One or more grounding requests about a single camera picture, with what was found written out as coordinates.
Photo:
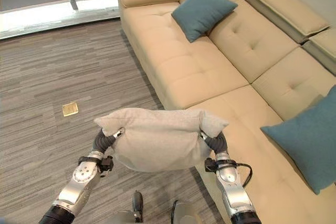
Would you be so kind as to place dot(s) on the teal square cushion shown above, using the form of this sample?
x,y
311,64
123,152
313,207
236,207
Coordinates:
x,y
307,140
203,9

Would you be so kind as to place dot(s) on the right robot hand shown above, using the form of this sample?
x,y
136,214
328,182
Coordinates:
x,y
217,142

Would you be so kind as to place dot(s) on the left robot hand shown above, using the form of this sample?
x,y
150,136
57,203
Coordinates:
x,y
101,141

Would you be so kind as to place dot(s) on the beige leather sofa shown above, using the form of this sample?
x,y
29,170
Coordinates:
x,y
236,77

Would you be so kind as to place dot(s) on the light grey cushion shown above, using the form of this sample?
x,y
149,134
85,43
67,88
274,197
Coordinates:
x,y
160,140

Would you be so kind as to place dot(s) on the silver robot body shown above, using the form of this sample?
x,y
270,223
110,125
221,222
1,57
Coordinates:
x,y
160,212

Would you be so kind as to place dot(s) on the brass floor socket plate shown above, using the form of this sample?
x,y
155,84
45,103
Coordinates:
x,y
70,109

